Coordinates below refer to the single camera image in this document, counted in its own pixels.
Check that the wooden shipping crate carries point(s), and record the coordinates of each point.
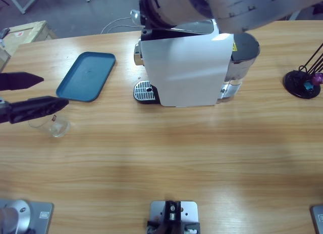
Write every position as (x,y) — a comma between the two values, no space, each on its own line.
(27,33)

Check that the blue plastic tray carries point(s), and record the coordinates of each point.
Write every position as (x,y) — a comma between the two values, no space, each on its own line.
(85,77)

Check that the clear water tank black lid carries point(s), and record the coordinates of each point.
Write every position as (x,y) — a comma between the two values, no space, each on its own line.
(246,48)

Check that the clear drinking glass red logo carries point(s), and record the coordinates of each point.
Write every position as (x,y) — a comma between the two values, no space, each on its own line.
(59,128)

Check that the white capsule coffee machine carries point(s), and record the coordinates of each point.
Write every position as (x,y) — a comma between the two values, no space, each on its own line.
(186,72)

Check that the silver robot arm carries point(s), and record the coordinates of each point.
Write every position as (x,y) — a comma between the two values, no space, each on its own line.
(239,9)

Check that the grey coffee machine lever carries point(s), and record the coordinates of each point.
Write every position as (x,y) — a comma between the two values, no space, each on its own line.
(194,26)

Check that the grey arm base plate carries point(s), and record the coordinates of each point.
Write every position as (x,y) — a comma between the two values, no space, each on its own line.
(318,218)
(38,216)

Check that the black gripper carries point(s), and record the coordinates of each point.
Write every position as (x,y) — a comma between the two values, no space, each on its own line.
(4,111)
(150,9)

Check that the purple coffee capsule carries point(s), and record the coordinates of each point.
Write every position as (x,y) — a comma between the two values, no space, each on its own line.
(317,79)

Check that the white metal table frame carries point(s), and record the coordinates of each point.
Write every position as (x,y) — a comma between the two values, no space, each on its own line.
(22,7)

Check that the grey metal clamp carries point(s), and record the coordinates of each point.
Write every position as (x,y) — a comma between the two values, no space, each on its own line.
(5,32)

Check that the teal coffee capsule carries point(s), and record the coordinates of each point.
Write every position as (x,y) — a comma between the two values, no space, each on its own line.
(308,86)

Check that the black drip tray metal grille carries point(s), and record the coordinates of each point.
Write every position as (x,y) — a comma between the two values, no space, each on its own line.
(143,91)

